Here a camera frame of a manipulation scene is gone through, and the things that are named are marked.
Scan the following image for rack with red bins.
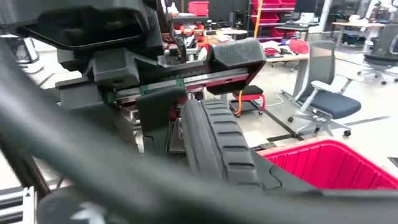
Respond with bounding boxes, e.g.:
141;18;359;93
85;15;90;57
250;0;298;40

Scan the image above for black aluminium frame rails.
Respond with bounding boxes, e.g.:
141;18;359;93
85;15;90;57
0;136;52;200

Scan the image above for dark office chair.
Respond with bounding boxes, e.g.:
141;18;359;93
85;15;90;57
356;24;398;85

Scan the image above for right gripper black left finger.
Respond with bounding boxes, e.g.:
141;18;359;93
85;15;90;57
37;186;218;224

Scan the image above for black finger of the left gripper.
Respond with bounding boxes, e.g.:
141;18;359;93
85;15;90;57
206;39;267;96
93;48;187;155

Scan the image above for wooden desk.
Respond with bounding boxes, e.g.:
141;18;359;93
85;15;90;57
331;20;388;47

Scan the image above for orange yellow hose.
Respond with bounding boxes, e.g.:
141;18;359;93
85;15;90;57
236;90;244;116

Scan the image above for small red storage bin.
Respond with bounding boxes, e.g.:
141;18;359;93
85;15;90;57
187;1;210;17

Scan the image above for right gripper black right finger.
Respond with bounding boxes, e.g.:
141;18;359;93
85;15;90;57
251;151;398;224

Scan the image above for red case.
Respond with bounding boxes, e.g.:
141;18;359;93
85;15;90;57
289;38;311;55

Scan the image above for red cart frame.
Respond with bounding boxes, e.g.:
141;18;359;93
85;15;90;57
228;85;267;118

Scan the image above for black slide sandal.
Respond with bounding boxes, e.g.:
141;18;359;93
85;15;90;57
0;40;262;194

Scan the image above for office chair with blue seat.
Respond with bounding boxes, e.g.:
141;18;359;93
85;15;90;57
280;39;363;138

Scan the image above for white legged desk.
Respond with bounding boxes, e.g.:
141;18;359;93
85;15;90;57
264;51;312;98

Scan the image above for red plastic bin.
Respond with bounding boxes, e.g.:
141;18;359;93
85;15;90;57
257;136;398;191

